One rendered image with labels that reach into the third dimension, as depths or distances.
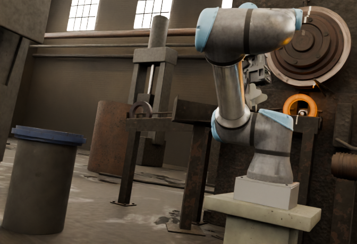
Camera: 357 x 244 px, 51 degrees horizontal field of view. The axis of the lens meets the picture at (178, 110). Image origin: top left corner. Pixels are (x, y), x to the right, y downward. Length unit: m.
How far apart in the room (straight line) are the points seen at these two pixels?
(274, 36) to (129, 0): 10.57
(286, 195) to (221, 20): 0.57
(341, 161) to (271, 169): 0.78
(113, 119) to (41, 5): 1.54
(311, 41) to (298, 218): 1.25
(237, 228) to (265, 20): 0.65
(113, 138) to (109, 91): 6.39
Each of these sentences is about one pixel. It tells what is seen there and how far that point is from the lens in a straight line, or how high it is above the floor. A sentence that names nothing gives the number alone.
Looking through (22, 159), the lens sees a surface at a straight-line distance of 1.72.
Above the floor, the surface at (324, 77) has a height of 0.93.
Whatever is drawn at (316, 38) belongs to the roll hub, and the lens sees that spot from 2.21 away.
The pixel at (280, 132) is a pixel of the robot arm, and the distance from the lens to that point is 1.26.
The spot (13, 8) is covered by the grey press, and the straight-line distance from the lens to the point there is 3.83.
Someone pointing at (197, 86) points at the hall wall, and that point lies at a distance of 9.43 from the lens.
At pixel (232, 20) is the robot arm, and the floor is 0.76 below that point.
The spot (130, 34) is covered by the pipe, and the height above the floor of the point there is 3.16.
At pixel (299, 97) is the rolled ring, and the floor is 0.82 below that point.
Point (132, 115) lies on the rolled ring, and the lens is 2.70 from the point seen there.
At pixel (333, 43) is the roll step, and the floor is 1.12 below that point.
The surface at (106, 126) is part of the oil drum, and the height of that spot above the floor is 0.57.
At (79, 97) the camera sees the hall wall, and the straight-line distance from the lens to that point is 11.67.
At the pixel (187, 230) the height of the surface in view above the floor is 0.01.
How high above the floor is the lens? 0.43
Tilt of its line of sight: 6 degrees up
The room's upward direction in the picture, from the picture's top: 9 degrees clockwise
